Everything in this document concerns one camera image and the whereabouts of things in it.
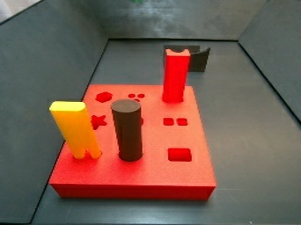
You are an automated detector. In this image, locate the red peg board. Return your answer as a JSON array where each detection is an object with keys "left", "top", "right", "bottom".
[{"left": 50, "top": 84, "right": 217, "bottom": 200}]

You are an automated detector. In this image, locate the black curved fixture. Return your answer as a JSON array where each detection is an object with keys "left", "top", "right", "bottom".
[{"left": 163, "top": 45, "right": 210, "bottom": 72}]

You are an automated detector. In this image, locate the dark brown cylinder peg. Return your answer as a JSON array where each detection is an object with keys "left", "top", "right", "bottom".
[{"left": 111, "top": 99, "right": 142, "bottom": 162}]

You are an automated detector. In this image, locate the red notched peg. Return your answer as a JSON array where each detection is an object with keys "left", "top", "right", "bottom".
[{"left": 162, "top": 48, "right": 190, "bottom": 103}]

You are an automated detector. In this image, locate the yellow slotted peg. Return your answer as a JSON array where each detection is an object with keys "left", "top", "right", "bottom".
[{"left": 50, "top": 101, "right": 102, "bottom": 159}]

